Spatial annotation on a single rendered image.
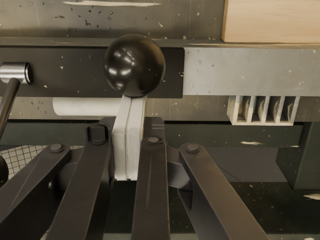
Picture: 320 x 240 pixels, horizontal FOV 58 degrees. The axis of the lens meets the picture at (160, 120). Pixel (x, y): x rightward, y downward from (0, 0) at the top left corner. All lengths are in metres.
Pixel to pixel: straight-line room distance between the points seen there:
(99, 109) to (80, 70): 0.06
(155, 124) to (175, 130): 0.26
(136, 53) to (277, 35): 0.20
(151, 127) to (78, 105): 0.18
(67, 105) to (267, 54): 0.21
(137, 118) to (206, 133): 0.28
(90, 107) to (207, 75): 0.13
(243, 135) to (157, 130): 0.30
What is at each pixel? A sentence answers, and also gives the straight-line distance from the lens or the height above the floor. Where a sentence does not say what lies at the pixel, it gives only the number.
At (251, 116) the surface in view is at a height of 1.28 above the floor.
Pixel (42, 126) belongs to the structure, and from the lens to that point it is 0.45.
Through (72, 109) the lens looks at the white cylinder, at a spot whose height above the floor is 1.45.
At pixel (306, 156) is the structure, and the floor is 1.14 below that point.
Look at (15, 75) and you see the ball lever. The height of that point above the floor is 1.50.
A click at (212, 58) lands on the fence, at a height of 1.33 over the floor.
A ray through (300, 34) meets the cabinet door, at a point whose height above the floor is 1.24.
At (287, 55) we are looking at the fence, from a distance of 0.32.
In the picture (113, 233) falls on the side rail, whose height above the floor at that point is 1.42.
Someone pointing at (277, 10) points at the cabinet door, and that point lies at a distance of 0.32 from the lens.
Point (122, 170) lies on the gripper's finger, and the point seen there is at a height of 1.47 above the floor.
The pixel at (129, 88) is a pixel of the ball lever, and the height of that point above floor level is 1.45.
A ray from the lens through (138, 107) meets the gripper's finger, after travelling 0.17.
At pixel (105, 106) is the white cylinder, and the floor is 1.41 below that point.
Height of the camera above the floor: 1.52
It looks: 29 degrees down
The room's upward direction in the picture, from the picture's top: 105 degrees counter-clockwise
